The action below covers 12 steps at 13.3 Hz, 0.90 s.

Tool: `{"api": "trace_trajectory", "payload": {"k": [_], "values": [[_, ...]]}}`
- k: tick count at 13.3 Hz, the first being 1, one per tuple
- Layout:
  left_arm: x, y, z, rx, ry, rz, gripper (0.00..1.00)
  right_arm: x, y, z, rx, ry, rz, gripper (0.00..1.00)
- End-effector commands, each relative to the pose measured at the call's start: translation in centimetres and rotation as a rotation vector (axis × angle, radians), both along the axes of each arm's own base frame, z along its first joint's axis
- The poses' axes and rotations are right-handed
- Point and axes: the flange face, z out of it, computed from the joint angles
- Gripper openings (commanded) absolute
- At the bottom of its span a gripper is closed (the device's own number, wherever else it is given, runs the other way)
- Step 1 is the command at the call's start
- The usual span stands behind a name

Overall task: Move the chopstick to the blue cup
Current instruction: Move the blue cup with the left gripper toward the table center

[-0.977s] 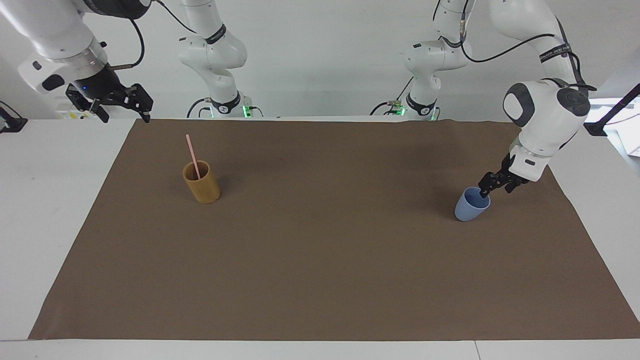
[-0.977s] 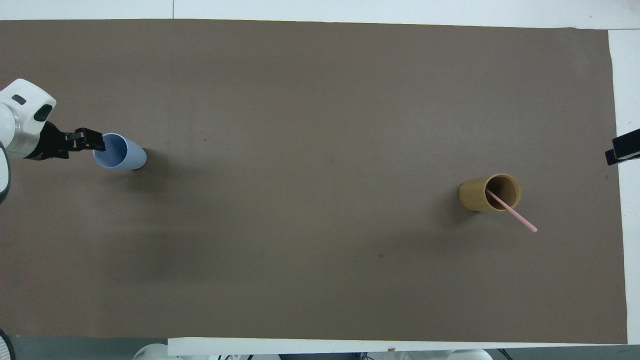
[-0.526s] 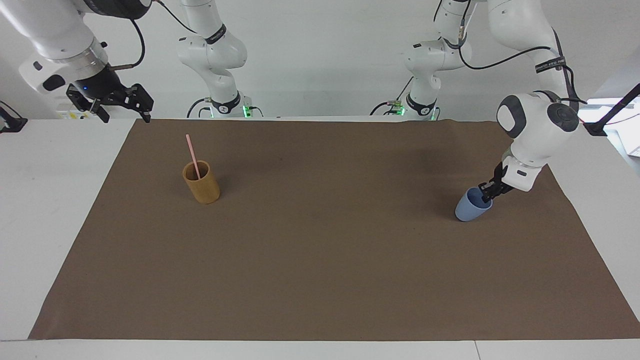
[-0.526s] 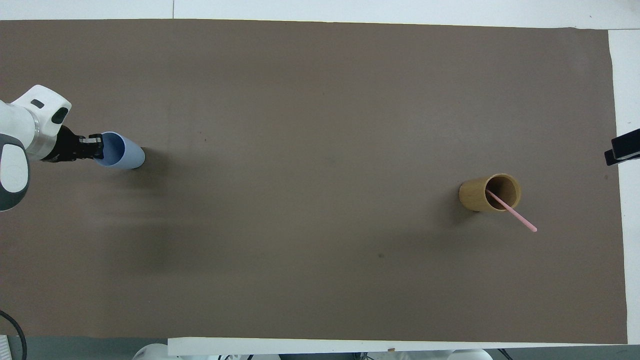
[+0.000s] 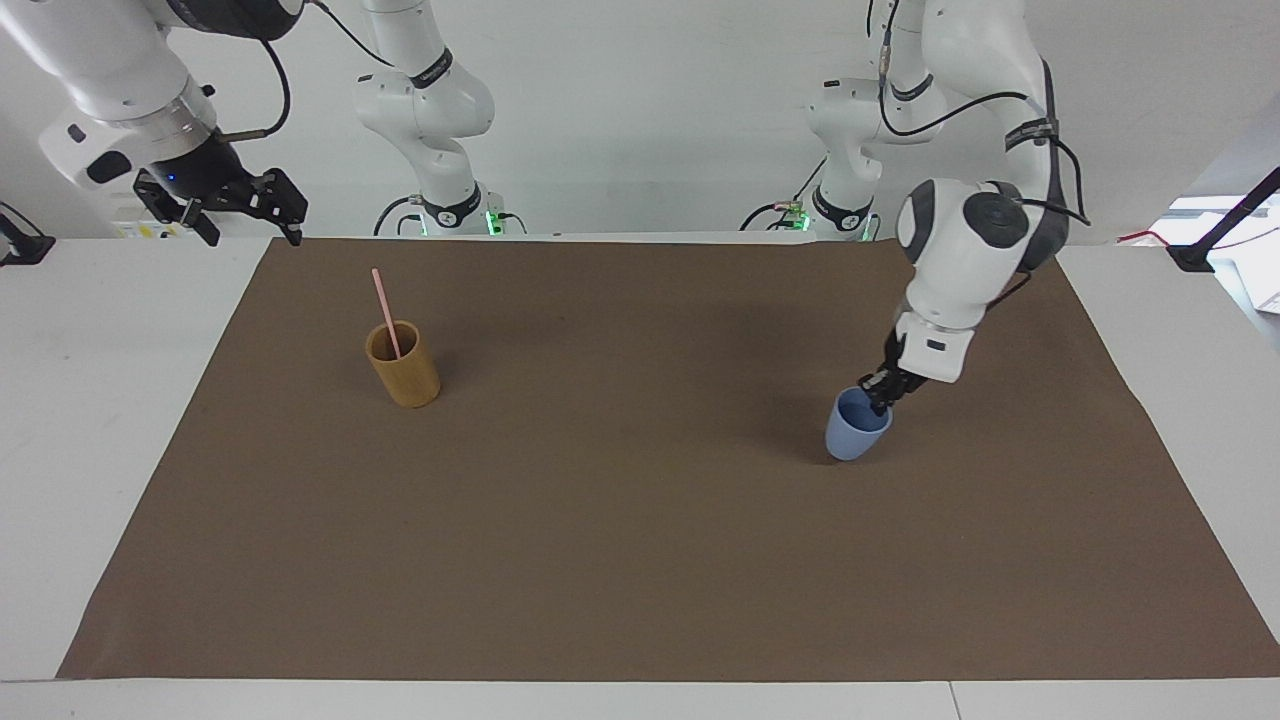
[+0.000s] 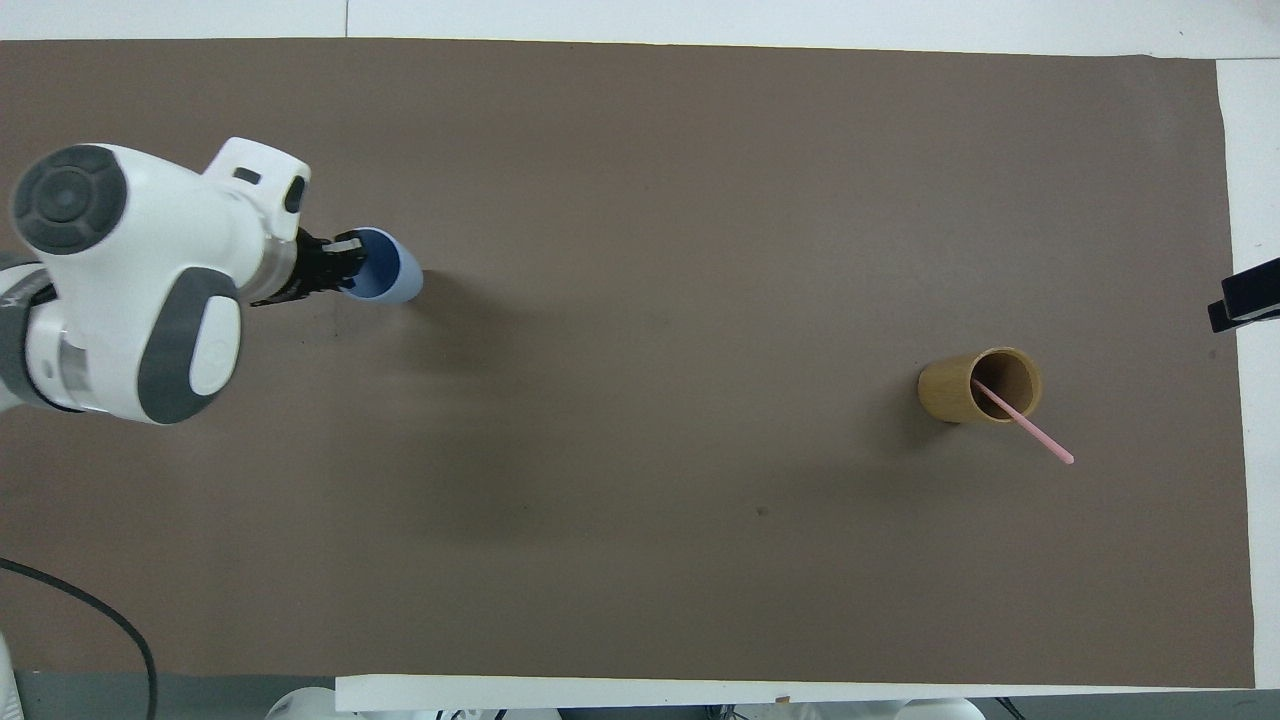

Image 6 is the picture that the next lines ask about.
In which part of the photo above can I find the pink chopstick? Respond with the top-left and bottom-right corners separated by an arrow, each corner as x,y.
972,378 -> 1076,466

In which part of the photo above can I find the black cable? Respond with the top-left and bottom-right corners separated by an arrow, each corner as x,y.
0,557 -> 159,720

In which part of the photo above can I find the blue cup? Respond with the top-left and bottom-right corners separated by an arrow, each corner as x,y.
340,227 -> 424,306

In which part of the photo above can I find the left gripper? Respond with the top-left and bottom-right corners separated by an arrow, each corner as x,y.
295,229 -> 368,300

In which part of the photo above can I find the bamboo cup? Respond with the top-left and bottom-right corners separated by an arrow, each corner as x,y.
918,346 -> 1043,425

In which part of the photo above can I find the black stand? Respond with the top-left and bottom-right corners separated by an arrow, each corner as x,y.
1207,257 -> 1280,334

